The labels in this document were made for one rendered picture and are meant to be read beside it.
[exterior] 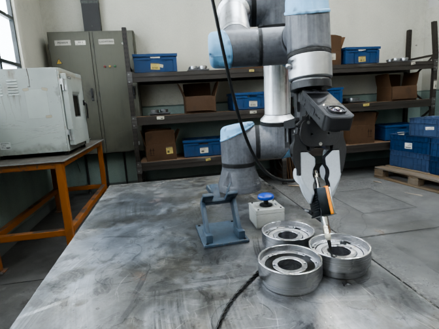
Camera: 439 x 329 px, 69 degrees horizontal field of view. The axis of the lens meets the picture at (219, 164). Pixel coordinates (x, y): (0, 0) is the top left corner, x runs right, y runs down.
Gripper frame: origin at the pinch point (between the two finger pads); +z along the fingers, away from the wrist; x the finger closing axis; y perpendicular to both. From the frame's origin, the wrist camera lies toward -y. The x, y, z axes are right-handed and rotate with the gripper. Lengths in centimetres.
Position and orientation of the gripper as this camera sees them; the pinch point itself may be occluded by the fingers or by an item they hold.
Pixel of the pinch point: (321, 196)
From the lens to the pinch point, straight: 58.8
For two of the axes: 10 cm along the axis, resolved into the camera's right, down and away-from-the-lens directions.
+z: 0.6, 10.0, 0.5
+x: -9.9, 0.7, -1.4
